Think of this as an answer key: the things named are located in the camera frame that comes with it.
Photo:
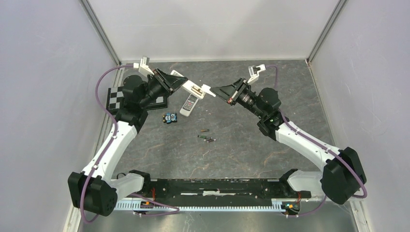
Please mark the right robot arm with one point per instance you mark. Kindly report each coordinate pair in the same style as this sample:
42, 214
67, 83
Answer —
342, 176

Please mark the white long remote control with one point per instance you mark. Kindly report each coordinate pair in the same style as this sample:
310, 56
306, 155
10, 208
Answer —
196, 90

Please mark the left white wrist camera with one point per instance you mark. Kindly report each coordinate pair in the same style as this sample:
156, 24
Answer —
143, 66

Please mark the black white checkerboard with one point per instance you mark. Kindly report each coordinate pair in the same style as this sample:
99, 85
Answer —
115, 100

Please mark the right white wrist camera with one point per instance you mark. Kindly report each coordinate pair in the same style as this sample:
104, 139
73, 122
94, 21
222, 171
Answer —
254, 73

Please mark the grey white remote control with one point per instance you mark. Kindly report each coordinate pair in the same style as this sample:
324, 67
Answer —
189, 105

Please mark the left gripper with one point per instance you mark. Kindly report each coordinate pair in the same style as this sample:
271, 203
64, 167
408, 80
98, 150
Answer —
168, 91

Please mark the white slotted cable duct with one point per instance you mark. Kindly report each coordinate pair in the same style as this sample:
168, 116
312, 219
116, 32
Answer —
133, 204

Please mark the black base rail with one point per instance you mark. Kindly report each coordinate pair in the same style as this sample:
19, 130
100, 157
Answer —
220, 192

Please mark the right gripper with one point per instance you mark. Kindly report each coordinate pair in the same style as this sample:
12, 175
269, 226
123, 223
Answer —
231, 93

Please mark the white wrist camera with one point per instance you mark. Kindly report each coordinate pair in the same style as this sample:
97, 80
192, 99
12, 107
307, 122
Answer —
254, 73
143, 66

